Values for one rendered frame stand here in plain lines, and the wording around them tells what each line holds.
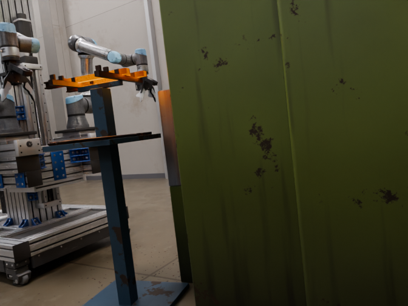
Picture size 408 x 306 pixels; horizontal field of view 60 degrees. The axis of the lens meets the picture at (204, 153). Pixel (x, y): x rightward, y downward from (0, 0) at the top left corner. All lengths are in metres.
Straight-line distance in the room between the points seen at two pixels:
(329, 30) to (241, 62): 0.31
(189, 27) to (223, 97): 0.28
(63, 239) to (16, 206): 0.48
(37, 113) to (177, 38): 1.41
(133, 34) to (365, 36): 5.21
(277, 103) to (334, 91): 0.21
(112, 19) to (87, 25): 0.61
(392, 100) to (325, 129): 0.19
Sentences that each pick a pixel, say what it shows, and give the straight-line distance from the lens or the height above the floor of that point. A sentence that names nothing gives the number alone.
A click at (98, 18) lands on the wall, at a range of 6.71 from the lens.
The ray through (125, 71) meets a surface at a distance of 1.46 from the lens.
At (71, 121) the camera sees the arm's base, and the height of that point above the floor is 0.87.
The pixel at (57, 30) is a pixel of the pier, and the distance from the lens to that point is 7.19.
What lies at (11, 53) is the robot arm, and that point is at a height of 1.15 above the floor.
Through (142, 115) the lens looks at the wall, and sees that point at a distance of 5.90.
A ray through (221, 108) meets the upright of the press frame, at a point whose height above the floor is 0.78.
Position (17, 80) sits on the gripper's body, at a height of 1.03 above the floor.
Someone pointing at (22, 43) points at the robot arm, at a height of 1.23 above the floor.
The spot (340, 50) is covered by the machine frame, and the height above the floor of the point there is 0.89.
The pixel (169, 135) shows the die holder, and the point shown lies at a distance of 1.64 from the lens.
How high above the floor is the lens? 0.72
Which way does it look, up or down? 4 degrees down
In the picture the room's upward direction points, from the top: 7 degrees counter-clockwise
